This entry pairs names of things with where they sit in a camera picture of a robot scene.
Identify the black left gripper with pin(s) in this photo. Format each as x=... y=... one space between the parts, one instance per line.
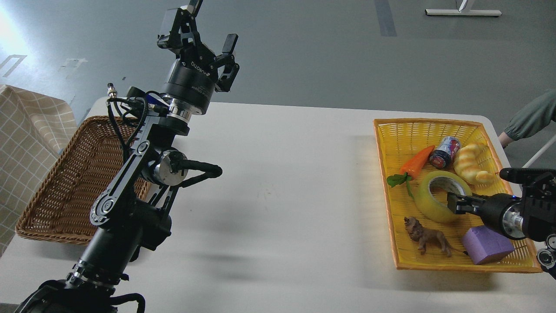
x=189 y=85

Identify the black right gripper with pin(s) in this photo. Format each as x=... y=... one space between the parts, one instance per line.
x=500 y=212

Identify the yellow tape roll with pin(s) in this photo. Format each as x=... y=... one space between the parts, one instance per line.
x=429 y=205

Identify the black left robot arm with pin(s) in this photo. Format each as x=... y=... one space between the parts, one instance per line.
x=133 y=211

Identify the person's green sleeved forearm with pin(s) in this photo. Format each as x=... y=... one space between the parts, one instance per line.
x=531 y=119

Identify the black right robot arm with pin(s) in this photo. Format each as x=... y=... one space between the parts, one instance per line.
x=532 y=216

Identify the toy bread croissant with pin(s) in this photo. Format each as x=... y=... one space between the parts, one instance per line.
x=466 y=165

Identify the purple foam block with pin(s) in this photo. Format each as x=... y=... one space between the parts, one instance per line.
x=485 y=246

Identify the brown toy lion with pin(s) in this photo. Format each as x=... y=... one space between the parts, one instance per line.
x=422 y=235

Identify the yellow plastic basket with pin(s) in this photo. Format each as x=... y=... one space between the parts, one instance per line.
x=398 y=140

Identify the small soda can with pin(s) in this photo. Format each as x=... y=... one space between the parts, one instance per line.
x=445 y=152

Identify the orange toy carrot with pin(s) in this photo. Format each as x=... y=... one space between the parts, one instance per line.
x=410 y=170

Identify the brown wicker basket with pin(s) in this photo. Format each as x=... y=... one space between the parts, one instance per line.
x=59 y=211

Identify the beige checkered cloth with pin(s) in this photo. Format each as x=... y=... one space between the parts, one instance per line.
x=34 y=129

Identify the white stand base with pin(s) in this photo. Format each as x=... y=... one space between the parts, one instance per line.
x=464 y=8

